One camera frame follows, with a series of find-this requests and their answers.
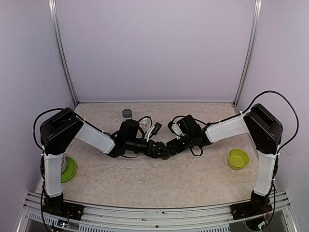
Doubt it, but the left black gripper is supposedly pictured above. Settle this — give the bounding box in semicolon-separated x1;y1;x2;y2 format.
126;138;172;159

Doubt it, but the small white pill bottle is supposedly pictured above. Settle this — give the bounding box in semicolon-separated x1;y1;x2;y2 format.
140;117;149;131

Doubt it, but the orange pill bottle grey cap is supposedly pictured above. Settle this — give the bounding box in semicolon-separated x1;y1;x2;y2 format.
122;108;133;121

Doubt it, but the green weekly pill organizer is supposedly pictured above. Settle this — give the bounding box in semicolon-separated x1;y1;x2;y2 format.
161;155;170;160

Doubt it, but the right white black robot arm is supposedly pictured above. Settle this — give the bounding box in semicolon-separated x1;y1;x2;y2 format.
159;96;299;208

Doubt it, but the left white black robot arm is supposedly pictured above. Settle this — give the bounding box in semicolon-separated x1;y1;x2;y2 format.
34;108;169;216

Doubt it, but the green bowl right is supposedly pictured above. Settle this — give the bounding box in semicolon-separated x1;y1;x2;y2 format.
227;148;250;170

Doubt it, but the green plate left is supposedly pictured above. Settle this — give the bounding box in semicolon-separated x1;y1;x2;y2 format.
61;156;77;183

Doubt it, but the red patterned round tin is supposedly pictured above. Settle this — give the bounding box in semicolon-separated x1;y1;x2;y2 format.
61;156;67;173

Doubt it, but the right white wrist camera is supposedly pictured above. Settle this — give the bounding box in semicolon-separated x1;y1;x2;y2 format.
168;117;184;139

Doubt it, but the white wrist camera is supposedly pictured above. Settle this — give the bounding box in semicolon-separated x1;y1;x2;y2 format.
145;122;162;142
168;117;184;139

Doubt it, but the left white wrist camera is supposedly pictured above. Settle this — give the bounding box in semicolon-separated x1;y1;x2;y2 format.
145;122;162;142

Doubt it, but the front aluminium rail base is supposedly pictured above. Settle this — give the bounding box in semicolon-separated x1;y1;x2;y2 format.
14;192;300;232

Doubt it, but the right aluminium frame post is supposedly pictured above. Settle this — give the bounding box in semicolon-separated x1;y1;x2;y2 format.
233;0;262;107

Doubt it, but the aluminium frame post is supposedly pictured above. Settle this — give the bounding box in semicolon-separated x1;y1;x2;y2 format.
48;0;79;107
233;0;262;107

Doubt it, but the left aluminium frame post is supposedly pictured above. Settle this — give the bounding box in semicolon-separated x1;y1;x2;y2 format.
48;0;79;107

